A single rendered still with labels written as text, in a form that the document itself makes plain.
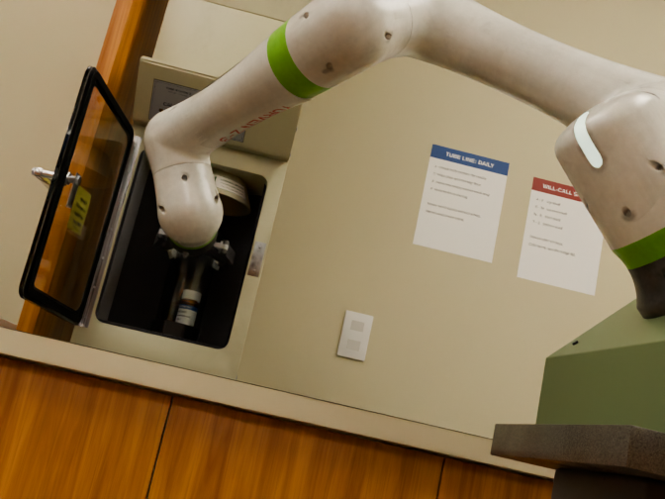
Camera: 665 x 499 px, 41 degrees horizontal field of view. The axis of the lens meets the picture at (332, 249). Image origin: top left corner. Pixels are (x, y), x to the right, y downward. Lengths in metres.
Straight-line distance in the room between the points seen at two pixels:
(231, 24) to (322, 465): 0.94
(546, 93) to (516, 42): 0.09
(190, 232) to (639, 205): 0.73
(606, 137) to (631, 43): 1.59
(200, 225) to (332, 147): 0.87
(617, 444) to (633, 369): 0.13
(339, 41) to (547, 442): 0.58
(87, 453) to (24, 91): 1.16
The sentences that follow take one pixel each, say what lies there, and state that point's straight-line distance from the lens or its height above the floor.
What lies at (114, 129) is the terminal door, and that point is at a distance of 1.68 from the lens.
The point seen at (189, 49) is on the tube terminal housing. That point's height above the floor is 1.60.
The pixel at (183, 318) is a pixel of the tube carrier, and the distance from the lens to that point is 1.78.
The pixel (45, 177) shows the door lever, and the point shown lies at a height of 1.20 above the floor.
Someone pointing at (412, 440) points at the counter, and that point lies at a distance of 1.44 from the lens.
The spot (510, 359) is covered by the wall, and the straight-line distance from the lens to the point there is 2.26.
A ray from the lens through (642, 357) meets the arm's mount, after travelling 1.00.
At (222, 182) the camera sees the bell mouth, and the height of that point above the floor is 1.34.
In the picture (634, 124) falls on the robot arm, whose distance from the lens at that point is 1.07.
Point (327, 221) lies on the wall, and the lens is 2.22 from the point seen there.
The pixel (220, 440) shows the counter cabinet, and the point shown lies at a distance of 1.44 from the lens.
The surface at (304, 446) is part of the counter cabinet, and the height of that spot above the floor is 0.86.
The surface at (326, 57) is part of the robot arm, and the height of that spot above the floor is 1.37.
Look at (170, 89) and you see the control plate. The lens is 1.76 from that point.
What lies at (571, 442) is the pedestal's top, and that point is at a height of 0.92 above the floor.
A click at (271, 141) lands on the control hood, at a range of 1.76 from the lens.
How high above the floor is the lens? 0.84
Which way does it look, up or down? 14 degrees up
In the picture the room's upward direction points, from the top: 13 degrees clockwise
